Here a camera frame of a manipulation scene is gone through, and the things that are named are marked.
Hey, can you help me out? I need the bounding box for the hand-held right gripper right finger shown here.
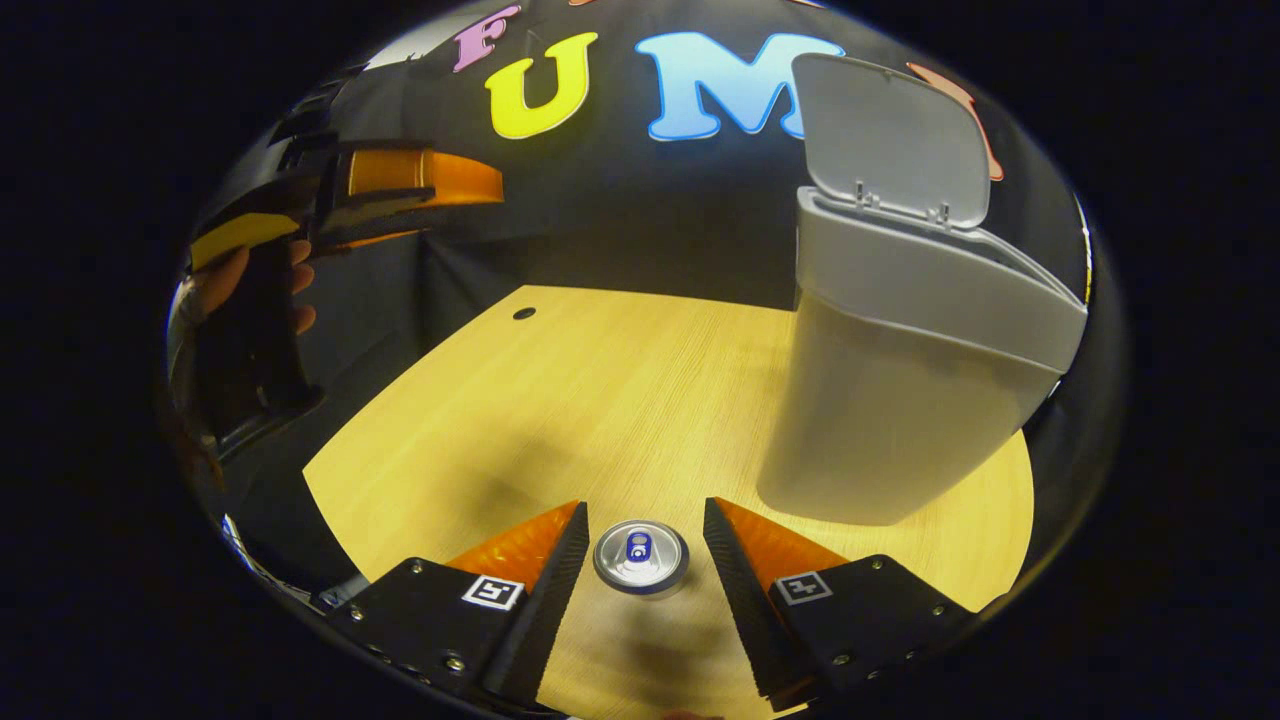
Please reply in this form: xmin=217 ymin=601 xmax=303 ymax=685
xmin=703 ymin=497 xmax=976 ymax=713

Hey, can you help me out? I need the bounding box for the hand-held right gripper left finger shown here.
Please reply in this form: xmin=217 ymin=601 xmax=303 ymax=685
xmin=325 ymin=500 xmax=591 ymax=706

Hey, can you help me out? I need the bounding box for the silver pop can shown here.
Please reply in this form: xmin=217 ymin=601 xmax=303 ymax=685
xmin=593 ymin=519 xmax=691 ymax=599

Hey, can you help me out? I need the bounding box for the white desktop garbage bin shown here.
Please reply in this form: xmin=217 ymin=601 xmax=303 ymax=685
xmin=757 ymin=53 xmax=1089 ymax=527

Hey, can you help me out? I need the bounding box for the wooden desktop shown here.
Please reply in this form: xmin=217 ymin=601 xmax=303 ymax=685
xmin=303 ymin=285 xmax=1036 ymax=720

